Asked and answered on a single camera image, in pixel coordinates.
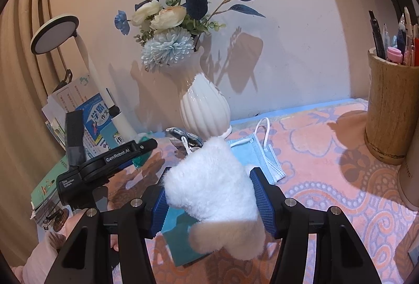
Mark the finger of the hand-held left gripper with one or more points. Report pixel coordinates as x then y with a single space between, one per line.
75 130
145 147

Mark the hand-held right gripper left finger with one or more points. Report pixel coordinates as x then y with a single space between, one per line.
158 215

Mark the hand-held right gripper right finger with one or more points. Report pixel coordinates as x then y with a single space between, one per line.
263 199

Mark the white fluffy plush toy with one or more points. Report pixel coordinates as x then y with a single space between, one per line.
209 179

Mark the person's left forearm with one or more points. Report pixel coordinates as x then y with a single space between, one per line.
39 257

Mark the person's left hand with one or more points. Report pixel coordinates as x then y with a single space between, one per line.
70 223

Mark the green crinkled wrapper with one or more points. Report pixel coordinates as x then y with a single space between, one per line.
142 161

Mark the teal cover booklet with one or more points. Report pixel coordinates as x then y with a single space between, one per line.
119 140

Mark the pile of green books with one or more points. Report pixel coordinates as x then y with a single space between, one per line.
45 186

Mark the dark metallic clip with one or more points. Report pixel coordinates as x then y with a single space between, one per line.
183 135

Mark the blue face mask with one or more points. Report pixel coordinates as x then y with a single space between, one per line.
258 156

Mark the black binder clip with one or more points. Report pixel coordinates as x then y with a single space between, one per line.
64 79

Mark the beige curtain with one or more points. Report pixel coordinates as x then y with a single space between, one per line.
23 91

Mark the peach patterned blanket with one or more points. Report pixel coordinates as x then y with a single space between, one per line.
327 179

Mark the white ribbed ceramic vase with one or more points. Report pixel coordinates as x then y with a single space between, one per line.
203 107

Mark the round head desk lamp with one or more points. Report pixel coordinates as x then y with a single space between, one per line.
52 37

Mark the artificial blue white flowers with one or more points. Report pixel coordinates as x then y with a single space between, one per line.
167 45

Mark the beige insulated bottle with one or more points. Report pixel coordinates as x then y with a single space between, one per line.
410 172

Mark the wooden pen holder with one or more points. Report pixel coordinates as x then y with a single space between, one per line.
386 107

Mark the bunch of pens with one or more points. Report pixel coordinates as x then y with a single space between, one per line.
399 42

